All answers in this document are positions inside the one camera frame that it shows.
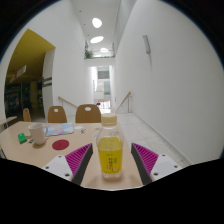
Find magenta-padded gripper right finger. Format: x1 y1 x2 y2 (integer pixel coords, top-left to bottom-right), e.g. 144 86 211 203
130 142 184 186

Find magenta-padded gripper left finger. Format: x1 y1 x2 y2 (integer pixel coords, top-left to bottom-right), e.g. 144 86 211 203
41 142 94 186

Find yellow drink bottle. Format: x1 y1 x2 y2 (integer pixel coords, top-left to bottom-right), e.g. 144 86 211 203
95 113 125 180

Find flat round red coaster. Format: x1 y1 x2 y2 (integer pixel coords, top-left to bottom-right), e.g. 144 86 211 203
51 139 70 151

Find pastel printed paper sheet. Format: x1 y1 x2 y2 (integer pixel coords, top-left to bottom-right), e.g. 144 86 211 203
44 122 75 137

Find wooden chair with backrest hole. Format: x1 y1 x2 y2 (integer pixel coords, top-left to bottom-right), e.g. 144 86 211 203
47 105 68 124
75 104 102 124

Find white ceramic mug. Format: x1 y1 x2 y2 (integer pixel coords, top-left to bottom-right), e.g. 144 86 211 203
27 122 49 146

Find wooden stair handrail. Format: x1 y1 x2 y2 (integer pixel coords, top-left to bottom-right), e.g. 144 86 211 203
114 91 133 114
57 96 78 109

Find small green box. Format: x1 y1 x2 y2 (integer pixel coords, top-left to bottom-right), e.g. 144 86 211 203
17 132 28 145

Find narrow wooden chair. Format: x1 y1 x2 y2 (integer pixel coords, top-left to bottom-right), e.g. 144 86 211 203
22 107 32 123

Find small wooden side table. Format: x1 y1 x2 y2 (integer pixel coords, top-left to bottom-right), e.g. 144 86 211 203
0 115 18 129

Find dark shop shelf unit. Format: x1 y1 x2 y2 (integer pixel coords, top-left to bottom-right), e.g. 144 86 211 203
4 82 24 118

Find white hanging sign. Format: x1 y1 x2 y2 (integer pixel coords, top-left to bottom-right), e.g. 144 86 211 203
9 64 28 84

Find green balcony plant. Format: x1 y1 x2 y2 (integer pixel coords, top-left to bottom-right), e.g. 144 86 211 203
84 48 95 60

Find group of oval ceiling lights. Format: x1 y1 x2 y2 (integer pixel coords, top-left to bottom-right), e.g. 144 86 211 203
89 17 110 54

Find dark wall sign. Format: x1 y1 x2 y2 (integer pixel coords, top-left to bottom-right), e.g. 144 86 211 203
42 77 53 88

